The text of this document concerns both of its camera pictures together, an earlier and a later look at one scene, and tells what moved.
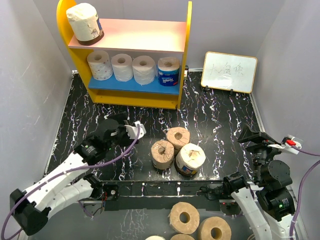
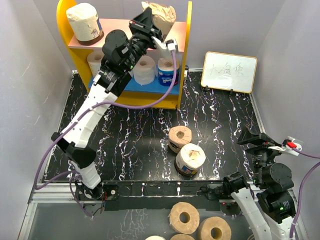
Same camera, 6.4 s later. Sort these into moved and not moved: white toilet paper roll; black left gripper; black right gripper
Moved: black left gripper
Not moved: black right gripper; white toilet paper roll
